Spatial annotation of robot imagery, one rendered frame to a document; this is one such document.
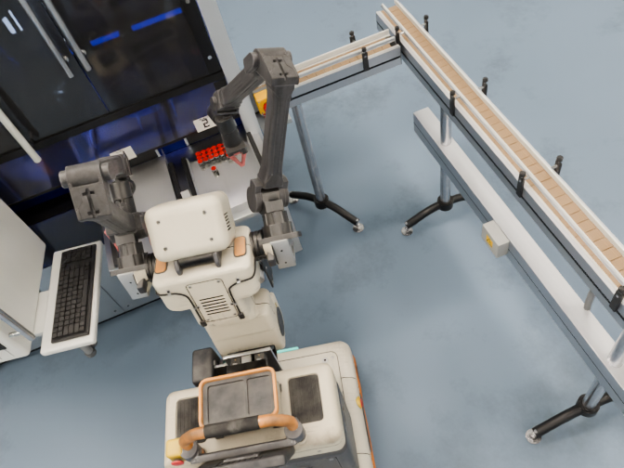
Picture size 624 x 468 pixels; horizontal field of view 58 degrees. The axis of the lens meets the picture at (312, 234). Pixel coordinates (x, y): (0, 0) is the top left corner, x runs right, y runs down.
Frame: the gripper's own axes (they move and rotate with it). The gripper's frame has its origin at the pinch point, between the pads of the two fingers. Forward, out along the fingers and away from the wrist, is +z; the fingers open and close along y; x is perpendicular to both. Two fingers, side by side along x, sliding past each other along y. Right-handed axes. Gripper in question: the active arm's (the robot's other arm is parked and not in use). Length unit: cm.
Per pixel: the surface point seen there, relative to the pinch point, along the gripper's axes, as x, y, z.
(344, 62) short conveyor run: -57, 51, 7
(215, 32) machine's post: -9.0, 30.1, -33.7
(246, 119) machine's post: -8.7, 36.4, 6.0
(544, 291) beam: -84, -53, 64
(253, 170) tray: -3.2, 18.2, 17.1
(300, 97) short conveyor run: -34, 48, 12
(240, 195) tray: 4.7, 8.3, 18.8
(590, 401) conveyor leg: -86, -82, 100
